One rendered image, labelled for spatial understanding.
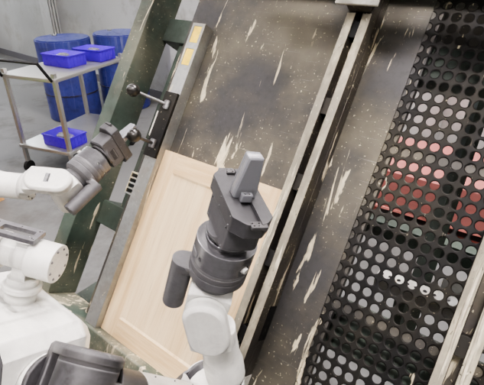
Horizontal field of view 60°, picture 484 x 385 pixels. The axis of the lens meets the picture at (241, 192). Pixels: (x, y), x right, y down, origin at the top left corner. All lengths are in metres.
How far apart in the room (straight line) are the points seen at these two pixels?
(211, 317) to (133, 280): 0.68
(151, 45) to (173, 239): 0.66
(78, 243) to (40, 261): 0.75
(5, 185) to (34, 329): 0.50
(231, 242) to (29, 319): 0.38
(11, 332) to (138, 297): 0.59
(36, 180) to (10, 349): 0.49
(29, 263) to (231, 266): 0.35
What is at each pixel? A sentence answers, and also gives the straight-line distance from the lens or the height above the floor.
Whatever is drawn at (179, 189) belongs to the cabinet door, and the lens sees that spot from 1.21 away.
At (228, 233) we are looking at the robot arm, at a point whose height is 1.55.
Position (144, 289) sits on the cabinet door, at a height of 1.03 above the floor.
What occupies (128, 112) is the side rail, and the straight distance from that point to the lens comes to 1.47.
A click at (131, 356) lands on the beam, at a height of 0.90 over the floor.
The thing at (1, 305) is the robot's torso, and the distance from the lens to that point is 0.82.
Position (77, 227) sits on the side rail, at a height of 1.09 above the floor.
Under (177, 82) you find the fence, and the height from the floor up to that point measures 1.53.
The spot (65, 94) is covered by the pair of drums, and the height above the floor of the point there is 0.37.
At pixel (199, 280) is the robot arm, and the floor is 1.46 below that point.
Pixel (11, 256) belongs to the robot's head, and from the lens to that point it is 0.79.
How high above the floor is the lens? 1.85
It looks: 29 degrees down
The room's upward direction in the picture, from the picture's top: straight up
